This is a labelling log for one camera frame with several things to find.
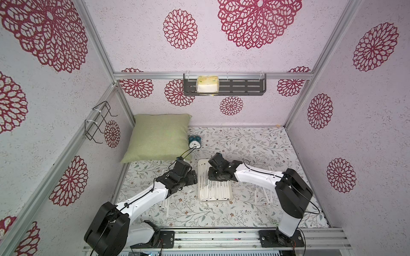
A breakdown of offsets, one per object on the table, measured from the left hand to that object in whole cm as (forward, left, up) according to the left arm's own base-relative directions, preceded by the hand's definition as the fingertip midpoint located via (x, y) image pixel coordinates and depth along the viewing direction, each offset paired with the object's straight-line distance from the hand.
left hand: (191, 177), depth 87 cm
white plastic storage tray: (-6, -11, -6) cm, 14 cm away
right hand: (+2, -10, -1) cm, 10 cm away
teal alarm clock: (+25, -1, -1) cm, 25 cm away
